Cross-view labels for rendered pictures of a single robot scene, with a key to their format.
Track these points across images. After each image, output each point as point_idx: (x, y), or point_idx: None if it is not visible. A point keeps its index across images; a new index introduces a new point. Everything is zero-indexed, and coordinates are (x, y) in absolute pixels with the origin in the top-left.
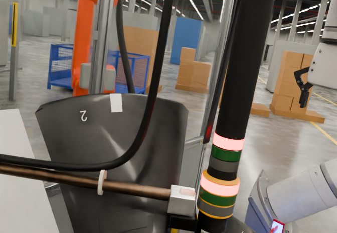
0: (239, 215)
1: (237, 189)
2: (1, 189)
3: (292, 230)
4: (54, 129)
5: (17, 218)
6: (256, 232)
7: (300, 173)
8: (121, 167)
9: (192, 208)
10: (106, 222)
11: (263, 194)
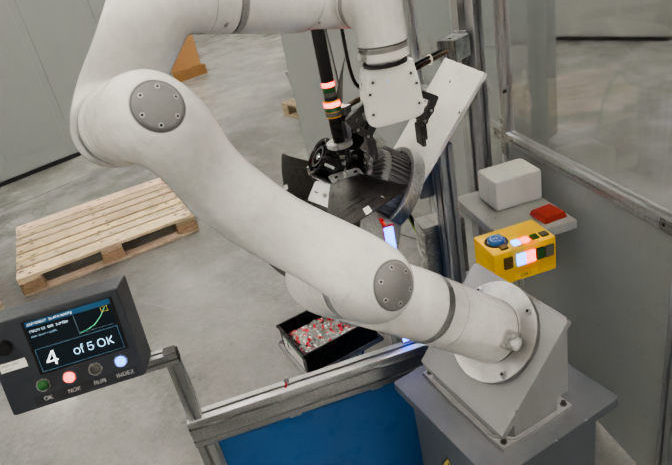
0: (596, 405)
1: (324, 106)
2: (446, 112)
3: (482, 394)
4: None
5: (438, 130)
6: (381, 205)
7: (470, 288)
8: None
9: None
10: None
11: (487, 289)
